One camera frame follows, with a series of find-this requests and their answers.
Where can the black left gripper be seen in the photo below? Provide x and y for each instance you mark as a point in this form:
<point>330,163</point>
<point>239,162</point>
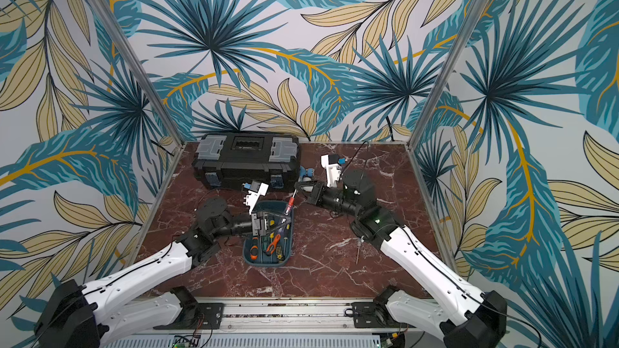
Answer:
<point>259,224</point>

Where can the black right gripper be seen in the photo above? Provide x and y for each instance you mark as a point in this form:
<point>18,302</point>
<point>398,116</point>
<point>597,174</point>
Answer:
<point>313,193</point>

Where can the small red-blue precision screwdriver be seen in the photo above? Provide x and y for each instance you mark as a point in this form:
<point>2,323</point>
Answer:
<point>289,208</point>

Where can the orange precision screwdriver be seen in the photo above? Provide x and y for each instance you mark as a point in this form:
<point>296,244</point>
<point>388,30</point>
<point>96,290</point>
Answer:
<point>273,245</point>

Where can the yellow-black dotted-grip screwdriver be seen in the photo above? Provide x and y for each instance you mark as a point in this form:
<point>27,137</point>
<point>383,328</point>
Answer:
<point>280,253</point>

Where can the orange-black stubby screwdriver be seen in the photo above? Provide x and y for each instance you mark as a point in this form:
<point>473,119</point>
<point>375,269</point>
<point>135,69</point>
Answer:
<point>254,252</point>

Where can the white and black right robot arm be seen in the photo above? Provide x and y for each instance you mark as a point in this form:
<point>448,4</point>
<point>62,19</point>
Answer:
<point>356,197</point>

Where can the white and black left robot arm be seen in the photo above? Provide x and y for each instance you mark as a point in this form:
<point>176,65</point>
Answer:
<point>68,320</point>

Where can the teal plastic storage tray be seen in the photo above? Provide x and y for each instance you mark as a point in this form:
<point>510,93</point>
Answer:
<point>275,209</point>

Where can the blue valve fitting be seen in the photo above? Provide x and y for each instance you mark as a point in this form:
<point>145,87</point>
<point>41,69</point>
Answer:
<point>306,174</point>

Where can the black plastic toolbox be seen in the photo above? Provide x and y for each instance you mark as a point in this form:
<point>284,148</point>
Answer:
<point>230,160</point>

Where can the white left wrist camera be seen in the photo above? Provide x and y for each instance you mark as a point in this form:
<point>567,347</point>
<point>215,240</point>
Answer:
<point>255,190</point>

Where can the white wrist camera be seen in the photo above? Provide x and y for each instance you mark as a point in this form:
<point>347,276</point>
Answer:
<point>333,166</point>
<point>255,190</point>

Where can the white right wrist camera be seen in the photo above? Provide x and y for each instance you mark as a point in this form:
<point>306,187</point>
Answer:
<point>333,166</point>

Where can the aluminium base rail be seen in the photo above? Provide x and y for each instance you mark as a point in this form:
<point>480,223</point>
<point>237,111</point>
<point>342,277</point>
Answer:
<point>282,316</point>

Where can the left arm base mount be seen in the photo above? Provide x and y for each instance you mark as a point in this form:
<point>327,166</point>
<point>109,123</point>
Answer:
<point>194,315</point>

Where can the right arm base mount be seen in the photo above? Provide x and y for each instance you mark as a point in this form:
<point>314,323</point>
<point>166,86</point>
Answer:
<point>374,314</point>

